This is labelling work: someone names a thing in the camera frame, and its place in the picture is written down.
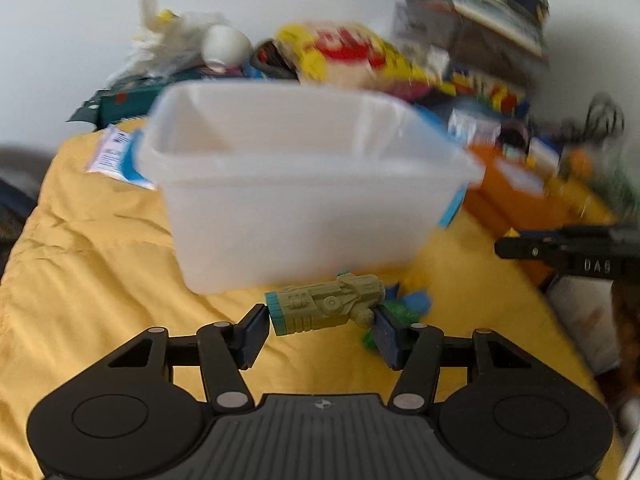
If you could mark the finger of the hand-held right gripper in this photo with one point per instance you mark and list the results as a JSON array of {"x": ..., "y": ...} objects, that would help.
[{"x": 525, "y": 248}]

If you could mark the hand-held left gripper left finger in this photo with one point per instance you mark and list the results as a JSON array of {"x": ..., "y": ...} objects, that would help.
[{"x": 256, "y": 332}]

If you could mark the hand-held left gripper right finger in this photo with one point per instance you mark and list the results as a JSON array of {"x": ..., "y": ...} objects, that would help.
[{"x": 386, "y": 337}]

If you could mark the olive green toy gun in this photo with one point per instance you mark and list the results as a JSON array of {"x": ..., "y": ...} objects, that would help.
[{"x": 320, "y": 305}]

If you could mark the white plastic storage bin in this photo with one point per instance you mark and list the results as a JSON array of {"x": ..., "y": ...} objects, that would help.
[{"x": 300, "y": 195}]

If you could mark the green toy vehicle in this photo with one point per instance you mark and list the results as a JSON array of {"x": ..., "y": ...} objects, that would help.
[{"x": 402, "y": 316}]

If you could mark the large orange box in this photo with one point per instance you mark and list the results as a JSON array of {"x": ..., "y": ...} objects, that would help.
[{"x": 520, "y": 205}]

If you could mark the blue round toy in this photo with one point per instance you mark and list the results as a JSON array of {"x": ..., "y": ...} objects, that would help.
[{"x": 416, "y": 301}]

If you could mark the orange ball in net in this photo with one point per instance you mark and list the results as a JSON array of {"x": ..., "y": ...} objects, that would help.
[{"x": 580, "y": 162}]

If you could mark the small white box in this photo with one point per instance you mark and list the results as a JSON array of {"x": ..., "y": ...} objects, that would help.
[{"x": 472, "y": 125}]

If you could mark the colourful toy block set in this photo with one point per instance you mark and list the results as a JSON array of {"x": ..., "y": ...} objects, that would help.
[{"x": 492, "y": 91}]

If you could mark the yellow blanket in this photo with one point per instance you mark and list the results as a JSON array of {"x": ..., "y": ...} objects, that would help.
[{"x": 100, "y": 285}]

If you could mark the clear display case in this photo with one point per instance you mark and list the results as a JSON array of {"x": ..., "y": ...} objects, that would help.
[{"x": 475, "y": 50}]

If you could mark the blue and white packet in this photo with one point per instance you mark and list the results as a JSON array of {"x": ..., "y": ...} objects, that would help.
[{"x": 117, "y": 154}]

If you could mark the stack of books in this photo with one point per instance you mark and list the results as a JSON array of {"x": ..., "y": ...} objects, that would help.
[{"x": 475, "y": 10}]

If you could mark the yellow snack bag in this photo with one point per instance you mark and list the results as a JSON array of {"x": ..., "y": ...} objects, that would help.
[{"x": 350, "y": 55}]

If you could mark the teal flat box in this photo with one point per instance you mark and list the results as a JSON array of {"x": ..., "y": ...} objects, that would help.
[{"x": 125, "y": 99}]

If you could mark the white plush rabbit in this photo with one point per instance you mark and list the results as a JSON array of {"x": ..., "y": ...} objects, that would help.
[{"x": 170, "y": 35}]

